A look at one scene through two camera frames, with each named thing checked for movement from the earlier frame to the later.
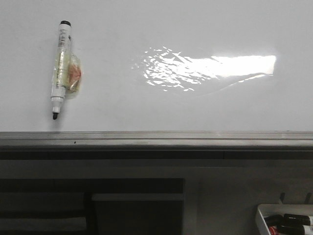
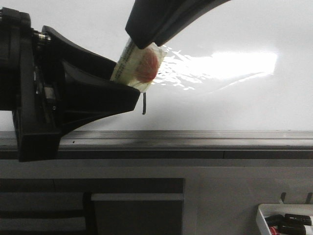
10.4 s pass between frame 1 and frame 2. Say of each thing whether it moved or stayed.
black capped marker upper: stayed
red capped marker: stayed
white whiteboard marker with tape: moved
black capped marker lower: stayed
